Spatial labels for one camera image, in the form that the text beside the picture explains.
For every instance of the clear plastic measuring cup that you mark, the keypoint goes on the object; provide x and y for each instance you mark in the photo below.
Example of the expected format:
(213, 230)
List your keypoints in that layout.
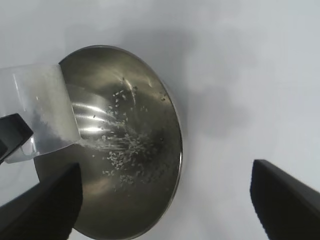
(30, 82)

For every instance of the white rice grains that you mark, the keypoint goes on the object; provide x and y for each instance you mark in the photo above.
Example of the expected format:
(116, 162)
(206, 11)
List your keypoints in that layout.
(57, 112)

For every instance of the stainless steel mixing bowl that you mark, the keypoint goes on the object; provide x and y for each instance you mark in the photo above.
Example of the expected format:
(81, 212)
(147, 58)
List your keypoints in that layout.
(150, 112)

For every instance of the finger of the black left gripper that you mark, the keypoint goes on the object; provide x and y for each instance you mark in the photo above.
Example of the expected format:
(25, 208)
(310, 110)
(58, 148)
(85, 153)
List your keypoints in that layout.
(13, 132)

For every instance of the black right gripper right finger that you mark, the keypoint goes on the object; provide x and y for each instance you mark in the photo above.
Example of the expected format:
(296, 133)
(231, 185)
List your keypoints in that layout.
(287, 205)

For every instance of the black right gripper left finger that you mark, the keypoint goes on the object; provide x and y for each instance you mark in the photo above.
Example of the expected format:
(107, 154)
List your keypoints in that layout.
(42, 207)

